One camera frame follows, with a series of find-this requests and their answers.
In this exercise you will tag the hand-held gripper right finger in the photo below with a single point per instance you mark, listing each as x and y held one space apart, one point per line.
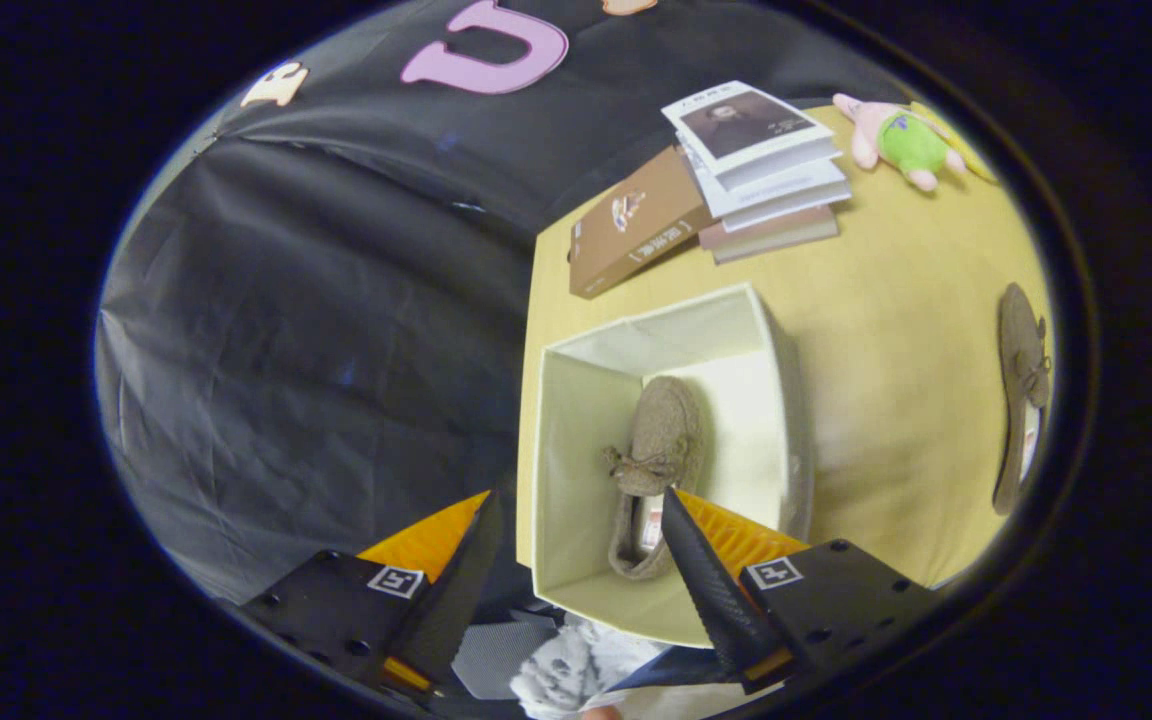
711 590

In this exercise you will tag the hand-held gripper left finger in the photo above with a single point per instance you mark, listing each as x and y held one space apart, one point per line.
456 595

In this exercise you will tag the brown fuzzy shoe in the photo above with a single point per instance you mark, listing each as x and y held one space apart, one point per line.
661 420
1016 340

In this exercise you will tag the grey fabric storage box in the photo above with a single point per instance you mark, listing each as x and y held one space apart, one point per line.
576 450

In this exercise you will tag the white fuzzy cloth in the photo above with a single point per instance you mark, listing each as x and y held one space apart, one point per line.
566 670

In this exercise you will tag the black backdrop cloth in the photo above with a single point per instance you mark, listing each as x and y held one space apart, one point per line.
286 350

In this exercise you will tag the brown cover book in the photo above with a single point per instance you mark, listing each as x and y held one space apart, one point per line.
606 265

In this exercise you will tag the mauve book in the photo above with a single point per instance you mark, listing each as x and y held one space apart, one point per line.
776 240

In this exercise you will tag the plain white book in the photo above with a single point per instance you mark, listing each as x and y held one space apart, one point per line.
786 192
796 215

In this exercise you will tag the white portrait cover book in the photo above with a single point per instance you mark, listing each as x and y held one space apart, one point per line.
746 125

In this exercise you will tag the pink and green plush toy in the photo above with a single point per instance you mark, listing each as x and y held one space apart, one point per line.
911 145

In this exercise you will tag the yellow plush toy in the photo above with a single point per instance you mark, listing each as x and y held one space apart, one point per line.
971 160

